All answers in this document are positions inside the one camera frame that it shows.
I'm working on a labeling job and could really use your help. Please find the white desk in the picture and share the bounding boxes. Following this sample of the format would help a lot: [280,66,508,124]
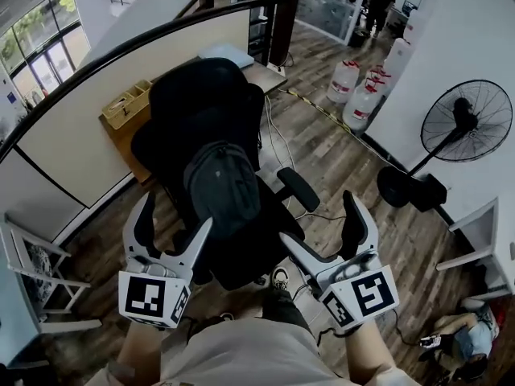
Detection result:
[435,197,515,298]

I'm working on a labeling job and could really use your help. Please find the person's right forearm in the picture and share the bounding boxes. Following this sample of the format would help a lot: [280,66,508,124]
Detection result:
[344,318,399,382]

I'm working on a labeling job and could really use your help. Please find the dark grey backpack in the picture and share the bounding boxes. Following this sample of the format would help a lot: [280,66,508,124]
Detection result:
[183,141,262,240]

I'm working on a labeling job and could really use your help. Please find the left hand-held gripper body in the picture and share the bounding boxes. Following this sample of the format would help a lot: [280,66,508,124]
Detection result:
[117,251,194,331]

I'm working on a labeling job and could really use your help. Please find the black metal rack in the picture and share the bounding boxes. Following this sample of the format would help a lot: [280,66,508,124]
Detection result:
[248,4,278,67]

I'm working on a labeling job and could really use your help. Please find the large glass windows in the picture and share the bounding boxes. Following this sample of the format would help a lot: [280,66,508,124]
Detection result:
[0,0,93,102]

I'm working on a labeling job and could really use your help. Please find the yellow black floor strip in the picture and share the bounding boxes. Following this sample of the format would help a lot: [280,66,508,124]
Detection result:
[286,88,406,170]

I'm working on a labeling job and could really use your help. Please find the black box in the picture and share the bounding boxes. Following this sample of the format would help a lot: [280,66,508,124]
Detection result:
[410,173,448,213]

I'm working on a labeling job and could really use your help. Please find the black curved handrail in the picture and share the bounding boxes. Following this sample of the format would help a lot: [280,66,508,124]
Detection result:
[0,0,279,165]

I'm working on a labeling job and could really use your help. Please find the dark wooden post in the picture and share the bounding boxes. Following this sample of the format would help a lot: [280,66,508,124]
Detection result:
[268,0,303,68]

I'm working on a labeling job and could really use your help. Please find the person's right shoe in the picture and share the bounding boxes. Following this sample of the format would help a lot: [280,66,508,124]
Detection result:
[270,266,291,291]

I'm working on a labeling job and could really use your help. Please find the black standing fan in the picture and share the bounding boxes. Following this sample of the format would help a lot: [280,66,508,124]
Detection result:
[377,79,515,209]

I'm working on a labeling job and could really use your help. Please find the glass partition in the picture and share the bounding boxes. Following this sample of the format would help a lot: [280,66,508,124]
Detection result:
[295,0,365,46]

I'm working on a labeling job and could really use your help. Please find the white floor cable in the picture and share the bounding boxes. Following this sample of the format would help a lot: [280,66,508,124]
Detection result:
[263,94,348,221]

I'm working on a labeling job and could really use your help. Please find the white shelf frame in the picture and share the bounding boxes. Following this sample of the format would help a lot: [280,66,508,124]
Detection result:
[0,213,102,334]

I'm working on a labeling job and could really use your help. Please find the beige desk organizer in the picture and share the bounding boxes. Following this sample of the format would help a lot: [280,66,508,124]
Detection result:
[100,79,153,131]

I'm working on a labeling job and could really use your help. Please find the person's left forearm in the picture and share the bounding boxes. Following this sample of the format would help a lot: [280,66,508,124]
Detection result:
[107,315,172,386]

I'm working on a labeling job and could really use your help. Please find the person's beige shirt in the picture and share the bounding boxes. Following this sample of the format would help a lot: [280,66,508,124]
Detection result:
[84,315,422,386]

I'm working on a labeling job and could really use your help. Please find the black office chair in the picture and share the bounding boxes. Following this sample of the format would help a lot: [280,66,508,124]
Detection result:
[130,57,322,292]

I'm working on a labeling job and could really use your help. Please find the person's dark trousers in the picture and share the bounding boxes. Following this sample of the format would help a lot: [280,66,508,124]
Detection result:
[260,287,315,339]

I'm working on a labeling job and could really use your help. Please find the white water dispenser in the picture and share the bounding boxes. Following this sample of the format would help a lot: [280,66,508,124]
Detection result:
[384,37,414,80]

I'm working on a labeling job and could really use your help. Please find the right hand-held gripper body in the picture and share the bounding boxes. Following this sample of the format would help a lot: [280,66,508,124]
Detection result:
[311,251,400,329]

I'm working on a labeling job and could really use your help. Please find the wooden desk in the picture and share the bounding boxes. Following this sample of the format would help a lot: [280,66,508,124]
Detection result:
[98,56,289,185]

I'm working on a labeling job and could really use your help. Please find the pale blue cabinet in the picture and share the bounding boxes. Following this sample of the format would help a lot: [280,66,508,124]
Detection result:
[0,235,42,368]

